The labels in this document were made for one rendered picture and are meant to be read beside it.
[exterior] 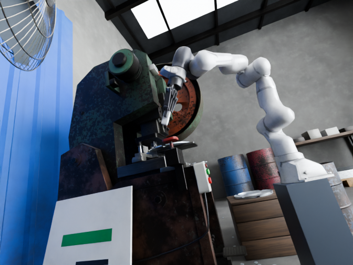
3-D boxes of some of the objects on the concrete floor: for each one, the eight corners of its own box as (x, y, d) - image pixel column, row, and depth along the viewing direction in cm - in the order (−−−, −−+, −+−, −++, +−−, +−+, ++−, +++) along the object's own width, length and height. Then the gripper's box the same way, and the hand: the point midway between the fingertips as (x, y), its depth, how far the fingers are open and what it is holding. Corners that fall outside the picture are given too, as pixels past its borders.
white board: (128, 374, 53) (131, 185, 82) (21, 362, 65) (56, 201, 94) (130, 371, 54) (132, 185, 83) (24, 360, 66) (58, 201, 95)
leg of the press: (235, 323, 63) (187, 114, 90) (237, 354, 53) (182, 106, 79) (55, 321, 84) (59, 152, 111) (30, 343, 74) (41, 150, 100)
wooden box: (286, 232, 134) (271, 188, 145) (313, 253, 98) (291, 193, 109) (237, 238, 140) (226, 196, 150) (246, 261, 104) (230, 203, 114)
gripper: (178, 73, 76) (166, 121, 72) (186, 87, 88) (175, 129, 84) (164, 72, 78) (151, 119, 74) (173, 86, 90) (162, 126, 86)
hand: (165, 118), depth 80 cm, fingers closed
